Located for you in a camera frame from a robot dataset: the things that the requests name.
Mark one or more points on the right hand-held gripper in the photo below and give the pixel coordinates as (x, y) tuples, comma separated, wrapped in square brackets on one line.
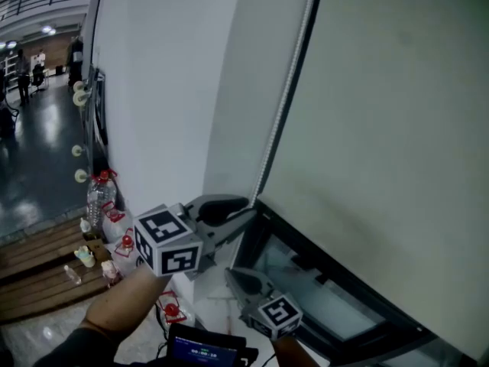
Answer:
[(275, 316)]

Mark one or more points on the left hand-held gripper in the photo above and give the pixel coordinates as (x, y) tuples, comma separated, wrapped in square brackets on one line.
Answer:
[(168, 243)]

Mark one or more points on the white roller blind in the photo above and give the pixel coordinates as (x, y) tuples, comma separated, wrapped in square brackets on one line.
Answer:
[(382, 128)]

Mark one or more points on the person's right forearm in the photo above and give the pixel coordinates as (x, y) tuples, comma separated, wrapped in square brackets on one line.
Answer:
[(292, 352)]

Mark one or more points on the person's left forearm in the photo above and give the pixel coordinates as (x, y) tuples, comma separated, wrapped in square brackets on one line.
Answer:
[(122, 300)]

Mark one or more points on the black screen device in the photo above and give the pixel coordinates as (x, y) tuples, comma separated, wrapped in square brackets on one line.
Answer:
[(206, 350)]

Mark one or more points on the brown cardboard box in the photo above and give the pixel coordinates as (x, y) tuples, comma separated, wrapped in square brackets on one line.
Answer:
[(99, 249)]

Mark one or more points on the pale yellow sippy cup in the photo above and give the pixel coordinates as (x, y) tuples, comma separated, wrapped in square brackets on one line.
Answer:
[(86, 256)]

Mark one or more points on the small clear plastic bottle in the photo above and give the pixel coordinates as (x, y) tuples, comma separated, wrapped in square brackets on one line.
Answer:
[(72, 275)]

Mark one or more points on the black platform trolley white wheels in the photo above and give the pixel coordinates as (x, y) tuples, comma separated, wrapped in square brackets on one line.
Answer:
[(95, 109)]

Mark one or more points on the person's dark grey shirt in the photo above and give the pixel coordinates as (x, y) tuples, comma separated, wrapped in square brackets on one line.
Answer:
[(76, 350)]

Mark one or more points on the wooden platform steps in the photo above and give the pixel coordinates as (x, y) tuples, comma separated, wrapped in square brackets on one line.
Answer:
[(38, 281)]

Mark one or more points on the garment on stand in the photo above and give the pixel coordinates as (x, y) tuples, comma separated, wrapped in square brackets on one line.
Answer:
[(75, 59)]

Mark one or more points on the group of ceiling lights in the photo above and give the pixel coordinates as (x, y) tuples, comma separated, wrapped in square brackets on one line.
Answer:
[(47, 30)]

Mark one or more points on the black window frame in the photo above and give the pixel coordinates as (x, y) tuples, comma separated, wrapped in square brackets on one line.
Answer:
[(305, 241)]

